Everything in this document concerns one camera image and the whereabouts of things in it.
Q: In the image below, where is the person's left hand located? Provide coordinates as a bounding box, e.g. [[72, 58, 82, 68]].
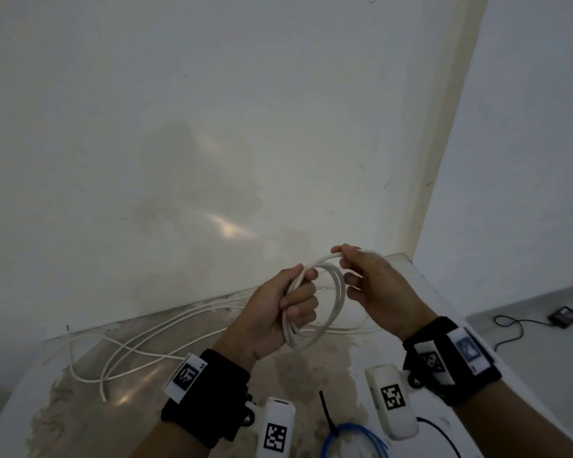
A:
[[211, 263, 320, 373]]

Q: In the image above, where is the person's right hand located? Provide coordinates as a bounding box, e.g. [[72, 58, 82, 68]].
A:
[[330, 244, 438, 343]]

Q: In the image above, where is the black zip tie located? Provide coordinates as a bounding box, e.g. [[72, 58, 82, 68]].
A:
[[318, 389, 340, 437]]

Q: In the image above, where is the blue cable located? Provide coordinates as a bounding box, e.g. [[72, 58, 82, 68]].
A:
[[320, 422, 390, 458]]

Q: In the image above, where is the person's right forearm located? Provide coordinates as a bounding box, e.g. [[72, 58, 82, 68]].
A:
[[451, 376, 573, 458]]

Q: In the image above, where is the black power adapter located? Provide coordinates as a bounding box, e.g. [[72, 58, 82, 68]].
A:
[[548, 305, 573, 329]]

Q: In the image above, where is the black power cord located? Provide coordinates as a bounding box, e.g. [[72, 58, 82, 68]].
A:
[[494, 315, 553, 351]]

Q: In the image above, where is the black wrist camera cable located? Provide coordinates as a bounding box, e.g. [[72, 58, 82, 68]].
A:
[[416, 417, 462, 458]]

